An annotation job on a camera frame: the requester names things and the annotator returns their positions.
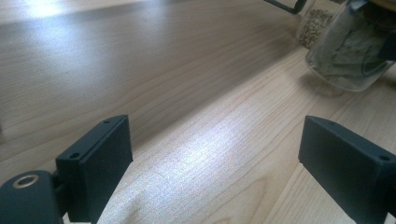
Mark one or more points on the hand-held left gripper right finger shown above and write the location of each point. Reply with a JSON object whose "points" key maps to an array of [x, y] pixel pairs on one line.
{"points": [[351, 168]]}

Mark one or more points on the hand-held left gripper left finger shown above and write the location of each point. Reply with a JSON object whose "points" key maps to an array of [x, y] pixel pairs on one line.
{"points": [[93, 168]]}

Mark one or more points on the leaf-filled glass jar wooden lid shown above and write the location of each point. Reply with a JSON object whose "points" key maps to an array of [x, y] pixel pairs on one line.
{"points": [[348, 56]]}

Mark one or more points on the grain-filled glass jar wooden lid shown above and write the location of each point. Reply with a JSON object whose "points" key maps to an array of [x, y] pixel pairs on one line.
{"points": [[313, 28]]}

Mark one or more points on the black metal shelf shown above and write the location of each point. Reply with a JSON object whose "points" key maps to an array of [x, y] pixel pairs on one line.
{"points": [[292, 11]]}

